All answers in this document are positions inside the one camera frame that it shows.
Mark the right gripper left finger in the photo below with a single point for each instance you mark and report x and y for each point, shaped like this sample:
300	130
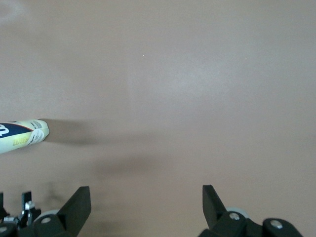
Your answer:
71	212

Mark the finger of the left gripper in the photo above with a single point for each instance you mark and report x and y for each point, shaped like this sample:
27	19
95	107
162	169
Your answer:
26	197
1	201

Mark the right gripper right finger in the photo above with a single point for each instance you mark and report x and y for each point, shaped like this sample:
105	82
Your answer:
214	212

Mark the blue white tennis ball can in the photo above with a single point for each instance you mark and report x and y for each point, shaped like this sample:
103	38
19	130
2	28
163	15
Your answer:
22	135

